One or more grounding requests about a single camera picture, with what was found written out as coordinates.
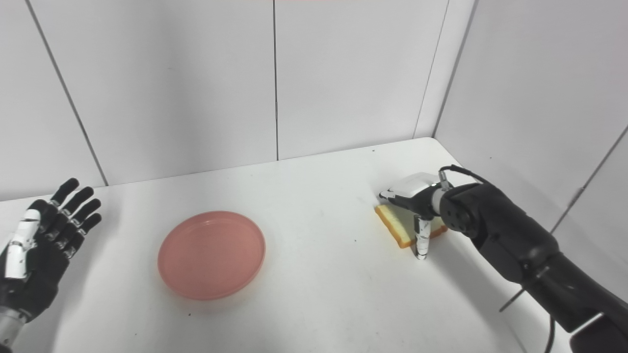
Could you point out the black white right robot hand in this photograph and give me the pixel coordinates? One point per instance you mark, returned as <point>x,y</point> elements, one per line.
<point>417,189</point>

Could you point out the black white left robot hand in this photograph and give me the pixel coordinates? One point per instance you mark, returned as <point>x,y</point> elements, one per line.
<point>34,274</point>

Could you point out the slice of white bread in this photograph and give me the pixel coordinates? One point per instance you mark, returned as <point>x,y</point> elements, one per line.
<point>397,223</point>

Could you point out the pink round plate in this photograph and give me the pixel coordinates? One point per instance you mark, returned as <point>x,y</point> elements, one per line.
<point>211,255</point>

